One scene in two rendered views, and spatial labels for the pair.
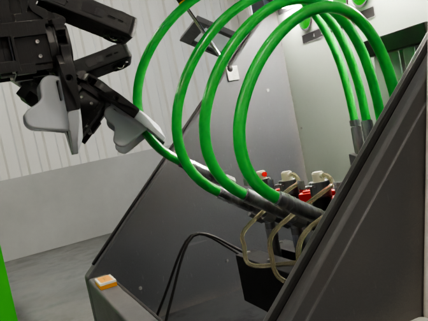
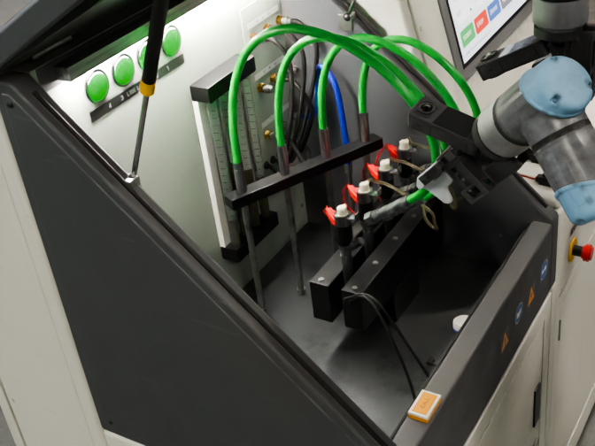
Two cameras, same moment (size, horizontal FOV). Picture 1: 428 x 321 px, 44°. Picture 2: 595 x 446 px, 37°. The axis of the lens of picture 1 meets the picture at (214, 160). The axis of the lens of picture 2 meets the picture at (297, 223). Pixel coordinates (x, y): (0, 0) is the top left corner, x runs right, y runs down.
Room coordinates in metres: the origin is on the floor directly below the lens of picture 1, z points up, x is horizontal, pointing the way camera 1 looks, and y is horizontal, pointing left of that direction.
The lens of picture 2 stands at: (1.59, 0.96, 1.89)
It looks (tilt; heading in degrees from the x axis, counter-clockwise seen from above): 32 degrees down; 238
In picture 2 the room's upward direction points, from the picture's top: 8 degrees counter-clockwise
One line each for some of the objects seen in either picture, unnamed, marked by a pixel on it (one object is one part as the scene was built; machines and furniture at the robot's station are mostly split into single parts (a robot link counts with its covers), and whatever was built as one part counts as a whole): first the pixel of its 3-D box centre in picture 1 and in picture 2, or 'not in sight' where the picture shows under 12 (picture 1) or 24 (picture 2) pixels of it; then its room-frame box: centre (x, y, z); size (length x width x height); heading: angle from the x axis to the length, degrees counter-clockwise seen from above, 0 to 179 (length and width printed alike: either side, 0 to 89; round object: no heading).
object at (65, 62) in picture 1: (63, 73); not in sight; (0.61, 0.15, 1.29); 0.05 x 0.02 x 0.09; 23
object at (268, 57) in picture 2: not in sight; (276, 77); (0.73, -0.41, 1.20); 0.13 x 0.03 x 0.31; 23
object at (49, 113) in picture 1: (53, 116); not in sight; (0.60, 0.17, 1.24); 0.06 x 0.03 x 0.09; 113
